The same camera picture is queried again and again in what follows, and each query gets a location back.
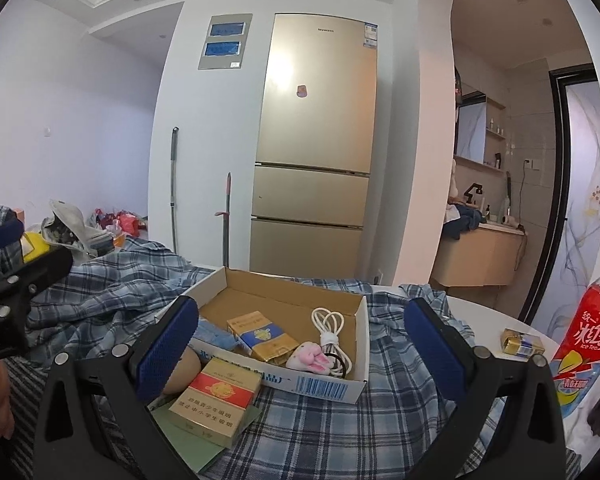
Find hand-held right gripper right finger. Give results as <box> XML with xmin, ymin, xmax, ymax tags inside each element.
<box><xmin>404</xmin><ymin>297</ymin><xmax>567</xmax><ymax>480</ymax></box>

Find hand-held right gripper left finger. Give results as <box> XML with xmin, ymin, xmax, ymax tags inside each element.
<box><xmin>32</xmin><ymin>295</ymin><xmax>201</xmax><ymax>480</ymax></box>

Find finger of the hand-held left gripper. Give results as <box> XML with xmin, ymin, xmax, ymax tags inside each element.
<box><xmin>0</xmin><ymin>247</ymin><xmax>75</xmax><ymax>307</ymax></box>
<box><xmin>0</xmin><ymin>219</ymin><xmax>25</xmax><ymax>257</ymax></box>

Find yellow object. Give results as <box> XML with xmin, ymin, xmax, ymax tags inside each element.
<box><xmin>22</xmin><ymin>232</ymin><xmax>52</xmax><ymax>264</ymax></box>

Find blue tissue packet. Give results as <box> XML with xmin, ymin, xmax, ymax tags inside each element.
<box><xmin>194</xmin><ymin>319</ymin><xmax>238</xmax><ymax>353</ymax></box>

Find white cable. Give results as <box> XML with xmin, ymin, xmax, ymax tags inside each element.
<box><xmin>311</xmin><ymin>307</ymin><xmax>355</xmax><ymax>380</ymax></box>

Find pink plush toy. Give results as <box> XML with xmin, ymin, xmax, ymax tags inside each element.
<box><xmin>286</xmin><ymin>341</ymin><xmax>333</xmax><ymax>373</ymax></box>

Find cardboard box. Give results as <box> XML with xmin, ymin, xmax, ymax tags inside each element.
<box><xmin>152</xmin><ymin>266</ymin><xmax>371</xmax><ymax>405</ymax></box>

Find grey plastic bag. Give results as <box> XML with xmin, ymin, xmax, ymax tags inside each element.
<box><xmin>40</xmin><ymin>199</ymin><xmax>116</xmax><ymax>266</ymax></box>

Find red gold cigarette pack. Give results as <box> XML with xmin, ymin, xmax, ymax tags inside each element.
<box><xmin>169</xmin><ymin>357</ymin><xmax>263</xmax><ymax>450</ymax></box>

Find black white striped cloth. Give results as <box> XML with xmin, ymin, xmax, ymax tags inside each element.
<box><xmin>2</xmin><ymin>355</ymin><xmax>51</xmax><ymax>471</ymax></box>

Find green paper sheet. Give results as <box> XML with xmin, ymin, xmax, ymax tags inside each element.
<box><xmin>150</xmin><ymin>395</ymin><xmax>263</xmax><ymax>478</ymax></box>

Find red plastic bags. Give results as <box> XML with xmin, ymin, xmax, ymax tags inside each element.
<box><xmin>91</xmin><ymin>207</ymin><xmax>148</xmax><ymax>238</ymax></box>

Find beige vanity cabinet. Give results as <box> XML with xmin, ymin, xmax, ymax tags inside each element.
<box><xmin>430</xmin><ymin>222</ymin><xmax>528</xmax><ymax>288</ymax></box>

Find blue plaid cloth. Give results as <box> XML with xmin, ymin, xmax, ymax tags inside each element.
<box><xmin>0</xmin><ymin>202</ymin><xmax>581</xmax><ymax>480</ymax></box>

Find blue clothing pile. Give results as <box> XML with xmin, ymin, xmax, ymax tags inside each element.
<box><xmin>442</xmin><ymin>205</ymin><xmax>485</xmax><ymax>242</ymax></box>

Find red iced tea bottle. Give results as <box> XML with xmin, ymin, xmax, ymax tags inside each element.
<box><xmin>550</xmin><ymin>246</ymin><xmax>600</xmax><ymax>441</ymax></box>

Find floral printed glass door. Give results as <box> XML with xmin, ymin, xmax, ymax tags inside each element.
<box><xmin>540</xmin><ymin>82</ymin><xmax>600</xmax><ymax>333</ymax></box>

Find bathroom mirror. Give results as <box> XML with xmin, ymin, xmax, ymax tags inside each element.
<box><xmin>455</xmin><ymin>89</ymin><xmax>488</xmax><ymax>163</ymax></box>

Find gold three-door fridge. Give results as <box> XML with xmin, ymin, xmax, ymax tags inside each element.
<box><xmin>250</xmin><ymin>13</ymin><xmax>381</xmax><ymax>281</ymax></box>

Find grey mop handle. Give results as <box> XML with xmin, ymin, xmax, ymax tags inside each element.
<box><xmin>169</xmin><ymin>126</ymin><xmax>180</xmax><ymax>253</ymax></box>

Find black door frame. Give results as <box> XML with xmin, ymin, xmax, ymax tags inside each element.
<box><xmin>527</xmin><ymin>65</ymin><xmax>596</xmax><ymax>326</ymax></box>

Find bathroom wall shelf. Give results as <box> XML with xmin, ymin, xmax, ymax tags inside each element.
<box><xmin>484</xmin><ymin>97</ymin><xmax>507</xmax><ymax>170</ymax></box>

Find grey wall electrical panel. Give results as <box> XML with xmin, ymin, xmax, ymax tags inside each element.
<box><xmin>197</xmin><ymin>12</ymin><xmax>253</xmax><ymax>71</ymax></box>

